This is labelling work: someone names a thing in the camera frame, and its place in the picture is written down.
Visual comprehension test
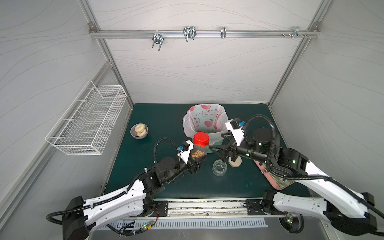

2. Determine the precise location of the beige lid glass peanut jar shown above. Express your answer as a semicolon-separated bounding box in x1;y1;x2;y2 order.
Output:
213;160;228;177

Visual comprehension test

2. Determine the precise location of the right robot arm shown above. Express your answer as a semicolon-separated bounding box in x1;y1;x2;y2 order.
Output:
210;115;384;237

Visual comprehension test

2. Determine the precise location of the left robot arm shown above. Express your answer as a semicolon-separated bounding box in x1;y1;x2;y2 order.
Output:
46;140;209;240

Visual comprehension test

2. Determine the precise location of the pink tray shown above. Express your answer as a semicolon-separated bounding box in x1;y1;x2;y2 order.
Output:
254;161;283;191

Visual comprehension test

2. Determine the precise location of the green checkered cloth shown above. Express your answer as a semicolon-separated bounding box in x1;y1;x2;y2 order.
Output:
276;177;294;189

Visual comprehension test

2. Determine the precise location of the grey bowl with buns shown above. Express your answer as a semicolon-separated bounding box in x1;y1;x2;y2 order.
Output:
130;123;149;140

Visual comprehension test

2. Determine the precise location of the white vent strip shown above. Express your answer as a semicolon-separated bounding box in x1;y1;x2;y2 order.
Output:
110;217;269;230

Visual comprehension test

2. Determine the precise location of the metal hook clamp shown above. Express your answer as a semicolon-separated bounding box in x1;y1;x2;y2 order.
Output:
183;26;197;42

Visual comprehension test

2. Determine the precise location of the metal u-bolt clamp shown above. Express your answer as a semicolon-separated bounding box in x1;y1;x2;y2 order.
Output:
152;33;164;51

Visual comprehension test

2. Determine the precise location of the aluminium crossbar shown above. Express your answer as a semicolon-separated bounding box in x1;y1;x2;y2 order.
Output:
90;29;321;39

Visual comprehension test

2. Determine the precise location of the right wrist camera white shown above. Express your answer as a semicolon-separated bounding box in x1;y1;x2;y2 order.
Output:
225;118;245;147

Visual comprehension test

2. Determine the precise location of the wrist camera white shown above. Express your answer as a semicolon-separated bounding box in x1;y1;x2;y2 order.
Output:
225;118;245;147
177;140;194;164

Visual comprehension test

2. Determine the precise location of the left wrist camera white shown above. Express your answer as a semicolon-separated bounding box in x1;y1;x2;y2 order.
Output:
177;140;194;164

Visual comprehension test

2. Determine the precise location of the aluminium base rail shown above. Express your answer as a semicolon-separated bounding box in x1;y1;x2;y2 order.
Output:
155;197;287;219

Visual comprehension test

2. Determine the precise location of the small metal ring clamp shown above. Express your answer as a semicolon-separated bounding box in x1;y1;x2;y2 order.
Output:
221;27;227;39

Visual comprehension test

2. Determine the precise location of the white wire basket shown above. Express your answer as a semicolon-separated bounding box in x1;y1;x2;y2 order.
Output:
45;80;128;156

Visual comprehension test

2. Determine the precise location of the metal bracket clamp right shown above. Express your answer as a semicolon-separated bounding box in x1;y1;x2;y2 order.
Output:
282;27;309;39

